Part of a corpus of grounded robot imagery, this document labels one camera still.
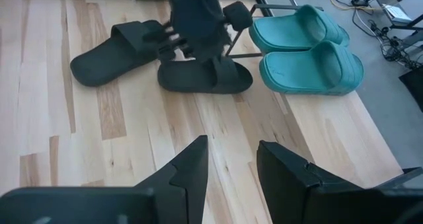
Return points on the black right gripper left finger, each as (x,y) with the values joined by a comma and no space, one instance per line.
(185,197)

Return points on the teal rubber slide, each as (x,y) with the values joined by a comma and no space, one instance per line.
(304,72)
(291,29)

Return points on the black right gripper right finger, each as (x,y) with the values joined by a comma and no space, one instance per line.
(287,191)

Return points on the black computer desk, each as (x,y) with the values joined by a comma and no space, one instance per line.
(383,1)

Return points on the black rubber slide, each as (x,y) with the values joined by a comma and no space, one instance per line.
(109,62)
(205,78)

